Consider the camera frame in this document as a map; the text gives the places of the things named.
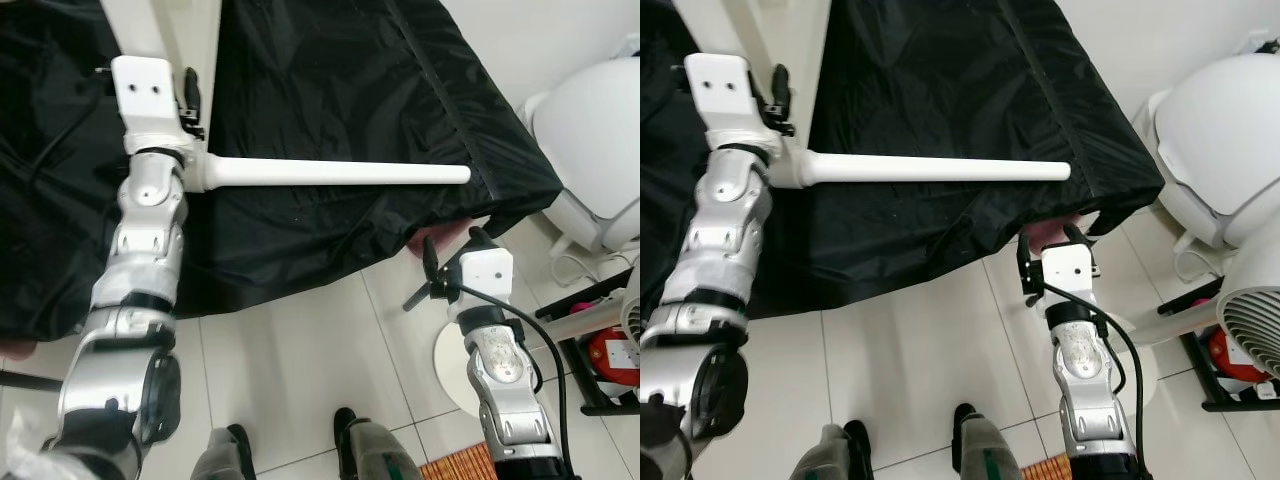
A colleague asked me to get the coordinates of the white tapered plastic table leg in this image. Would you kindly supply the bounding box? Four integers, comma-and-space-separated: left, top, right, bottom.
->
805, 150, 1072, 189
205, 155, 472, 191

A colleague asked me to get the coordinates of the white rounded plastic object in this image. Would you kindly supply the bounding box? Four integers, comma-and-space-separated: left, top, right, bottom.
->
520, 55, 641, 253
1135, 50, 1280, 253

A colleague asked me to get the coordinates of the black cloth table cover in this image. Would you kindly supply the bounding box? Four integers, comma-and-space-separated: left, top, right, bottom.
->
0, 0, 564, 343
640, 0, 1167, 327

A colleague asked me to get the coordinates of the grey right robot foot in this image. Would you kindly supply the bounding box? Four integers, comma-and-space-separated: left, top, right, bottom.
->
950, 402, 1027, 480
333, 405, 422, 480

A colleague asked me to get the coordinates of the grey robot foot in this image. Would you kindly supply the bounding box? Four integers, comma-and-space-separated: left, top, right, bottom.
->
950, 402, 1027, 480
333, 405, 422, 480
790, 422, 872, 480
190, 425, 257, 480

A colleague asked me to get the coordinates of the red round object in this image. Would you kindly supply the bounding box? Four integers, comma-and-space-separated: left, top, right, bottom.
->
1208, 328, 1272, 387
588, 325, 641, 387

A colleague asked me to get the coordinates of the orange woven mat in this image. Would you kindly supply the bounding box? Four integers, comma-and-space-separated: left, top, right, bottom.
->
418, 445, 501, 480
1020, 452, 1077, 480

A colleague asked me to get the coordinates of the black metal floor stand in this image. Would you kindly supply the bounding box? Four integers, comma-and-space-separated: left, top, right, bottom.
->
1160, 295, 1280, 414
555, 280, 641, 417

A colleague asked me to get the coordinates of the grey left robot foot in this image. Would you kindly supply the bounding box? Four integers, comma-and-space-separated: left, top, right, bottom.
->
790, 422, 872, 480
190, 425, 257, 480

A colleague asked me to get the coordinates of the black metal table leg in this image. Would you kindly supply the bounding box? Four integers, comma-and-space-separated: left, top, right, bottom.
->
0, 369, 67, 392

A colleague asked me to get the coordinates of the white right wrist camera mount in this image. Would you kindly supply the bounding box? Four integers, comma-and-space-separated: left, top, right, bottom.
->
447, 247, 516, 327
1040, 245, 1100, 317

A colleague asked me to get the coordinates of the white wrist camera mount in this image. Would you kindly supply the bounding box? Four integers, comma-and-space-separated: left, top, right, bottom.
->
1040, 245, 1100, 317
685, 52, 764, 151
110, 55, 191, 153
447, 247, 516, 327

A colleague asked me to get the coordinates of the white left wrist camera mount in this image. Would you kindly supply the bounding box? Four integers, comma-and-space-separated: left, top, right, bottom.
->
685, 52, 764, 151
110, 55, 191, 153

